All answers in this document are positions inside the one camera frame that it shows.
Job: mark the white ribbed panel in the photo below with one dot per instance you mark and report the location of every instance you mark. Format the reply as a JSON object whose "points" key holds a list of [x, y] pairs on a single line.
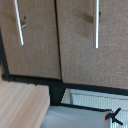
{"points": [[96, 98]]}

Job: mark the black red clamp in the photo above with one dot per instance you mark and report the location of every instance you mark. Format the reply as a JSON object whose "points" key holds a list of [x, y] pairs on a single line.
{"points": [[115, 116]]}

